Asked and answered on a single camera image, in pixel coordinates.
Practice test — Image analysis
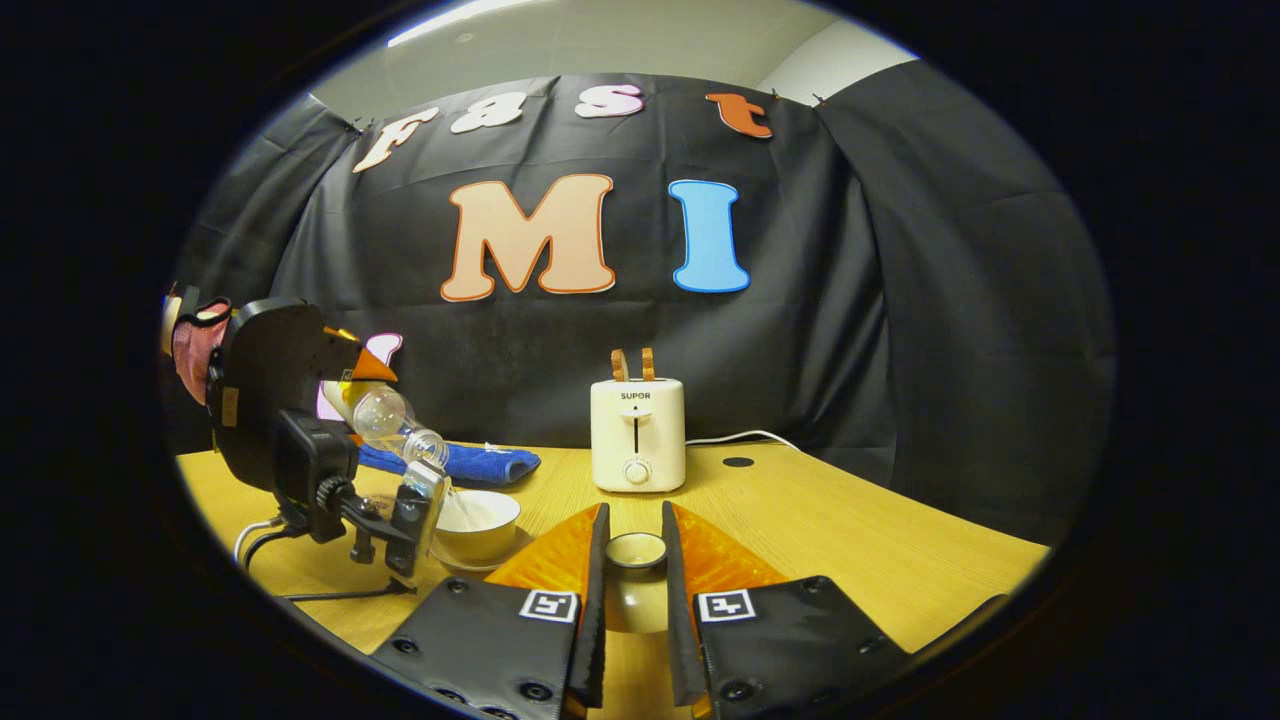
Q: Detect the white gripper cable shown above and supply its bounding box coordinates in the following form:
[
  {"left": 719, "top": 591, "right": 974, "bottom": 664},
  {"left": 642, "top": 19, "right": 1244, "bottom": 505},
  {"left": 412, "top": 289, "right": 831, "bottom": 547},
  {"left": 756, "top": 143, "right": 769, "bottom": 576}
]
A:
[{"left": 233, "top": 515, "right": 286, "bottom": 569}]

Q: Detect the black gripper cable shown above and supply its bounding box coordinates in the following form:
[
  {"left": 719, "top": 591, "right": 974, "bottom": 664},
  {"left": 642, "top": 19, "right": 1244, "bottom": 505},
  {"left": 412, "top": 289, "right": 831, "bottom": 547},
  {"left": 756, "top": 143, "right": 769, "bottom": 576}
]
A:
[{"left": 245, "top": 528, "right": 419, "bottom": 603}]

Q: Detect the white power cable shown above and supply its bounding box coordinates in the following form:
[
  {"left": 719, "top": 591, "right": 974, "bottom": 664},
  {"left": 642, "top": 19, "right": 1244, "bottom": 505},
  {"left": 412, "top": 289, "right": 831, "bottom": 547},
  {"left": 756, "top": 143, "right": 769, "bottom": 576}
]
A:
[{"left": 685, "top": 430, "right": 801, "bottom": 453}]

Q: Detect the cream toaster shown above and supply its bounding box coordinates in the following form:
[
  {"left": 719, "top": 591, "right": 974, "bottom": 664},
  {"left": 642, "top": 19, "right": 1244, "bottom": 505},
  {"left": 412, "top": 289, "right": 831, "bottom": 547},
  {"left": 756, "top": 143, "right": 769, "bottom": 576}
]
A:
[{"left": 590, "top": 378, "right": 687, "bottom": 493}]

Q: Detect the blue towel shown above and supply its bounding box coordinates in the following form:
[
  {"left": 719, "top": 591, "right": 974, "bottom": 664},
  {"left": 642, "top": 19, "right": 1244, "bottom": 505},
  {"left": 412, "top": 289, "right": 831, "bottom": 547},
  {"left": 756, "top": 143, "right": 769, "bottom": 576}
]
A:
[{"left": 357, "top": 440, "right": 542, "bottom": 488}]

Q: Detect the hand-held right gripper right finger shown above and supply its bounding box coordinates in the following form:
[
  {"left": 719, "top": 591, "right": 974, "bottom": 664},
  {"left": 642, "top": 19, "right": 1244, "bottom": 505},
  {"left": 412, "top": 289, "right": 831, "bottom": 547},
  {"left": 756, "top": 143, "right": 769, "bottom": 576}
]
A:
[{"left": 660, "top": 500, "right": 911, "bottom": 720}]

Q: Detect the black backdrop cloth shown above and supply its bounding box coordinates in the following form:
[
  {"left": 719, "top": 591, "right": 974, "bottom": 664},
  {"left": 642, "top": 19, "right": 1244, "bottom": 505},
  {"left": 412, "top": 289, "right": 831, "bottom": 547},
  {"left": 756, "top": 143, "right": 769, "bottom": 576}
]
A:
[{"left": 165, "top": 72, "right": 1116, "bottom": 546}]

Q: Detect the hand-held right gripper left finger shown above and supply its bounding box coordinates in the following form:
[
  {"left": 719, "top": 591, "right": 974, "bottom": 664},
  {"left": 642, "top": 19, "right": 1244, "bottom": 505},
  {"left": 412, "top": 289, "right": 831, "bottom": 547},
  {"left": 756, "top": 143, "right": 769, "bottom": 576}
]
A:
[{"left": 370, "top": 502, "right": 612, "bottom": 720}]

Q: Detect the white ceramic teacup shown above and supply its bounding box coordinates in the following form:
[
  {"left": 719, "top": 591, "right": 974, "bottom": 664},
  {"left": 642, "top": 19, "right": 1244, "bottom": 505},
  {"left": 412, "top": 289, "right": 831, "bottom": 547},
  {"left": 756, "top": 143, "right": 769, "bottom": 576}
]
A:
[{"left": 432, "top": 489, "right": 522, "bottom": 563}]

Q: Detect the white teacup lid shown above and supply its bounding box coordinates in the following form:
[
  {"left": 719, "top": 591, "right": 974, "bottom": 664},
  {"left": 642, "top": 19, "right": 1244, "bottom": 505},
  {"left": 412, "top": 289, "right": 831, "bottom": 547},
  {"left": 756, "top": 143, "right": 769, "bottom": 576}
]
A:
[{"left": 603, "top": 533, "right": 671, "bottom": 635}]

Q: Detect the white saucer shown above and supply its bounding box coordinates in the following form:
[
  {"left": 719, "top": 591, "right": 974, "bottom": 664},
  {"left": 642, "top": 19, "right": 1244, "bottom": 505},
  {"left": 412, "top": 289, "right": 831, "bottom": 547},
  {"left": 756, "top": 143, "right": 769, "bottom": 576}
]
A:
[{"left": 430, "top": 538, "right": 533, "bottom": 574}]

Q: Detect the clear plastic water bottle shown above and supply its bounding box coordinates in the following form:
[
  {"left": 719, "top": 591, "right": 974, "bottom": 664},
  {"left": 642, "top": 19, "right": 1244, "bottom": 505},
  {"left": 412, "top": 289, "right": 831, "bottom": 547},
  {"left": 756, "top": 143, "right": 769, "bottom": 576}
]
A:
[{"left": 322, "top": 378, "right": 451, "bottom": 471}]

